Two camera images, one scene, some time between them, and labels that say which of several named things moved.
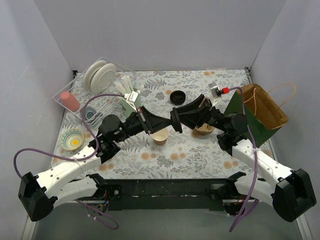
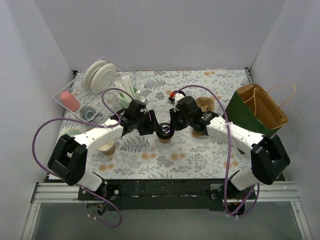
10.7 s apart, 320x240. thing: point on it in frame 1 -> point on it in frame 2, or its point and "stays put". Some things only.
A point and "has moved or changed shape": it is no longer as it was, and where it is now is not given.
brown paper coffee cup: x=160 y=137 has moved or changed shape
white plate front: x=102 y=78 stays put
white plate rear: x=89 y=72 stays put
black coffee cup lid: x=175 y=120 has moved or changed shape
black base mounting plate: x=168 y=195 stays put
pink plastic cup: x=70 y=101 stays put
